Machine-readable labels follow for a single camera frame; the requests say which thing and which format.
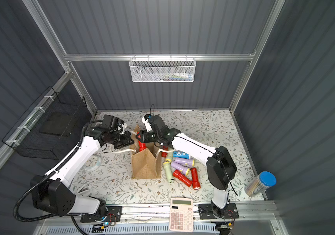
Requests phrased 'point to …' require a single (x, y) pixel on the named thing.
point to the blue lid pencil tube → (261, 183)
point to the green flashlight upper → (169, 155)
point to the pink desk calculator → (181, 214)
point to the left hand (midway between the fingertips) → (135, 142)
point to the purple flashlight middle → (189, 162)
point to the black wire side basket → (51, 127)
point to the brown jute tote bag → (146, 163)
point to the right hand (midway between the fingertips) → (139, 136)
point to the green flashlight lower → (167, 164)
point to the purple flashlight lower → (184, 170)
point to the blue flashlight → (181, 154)
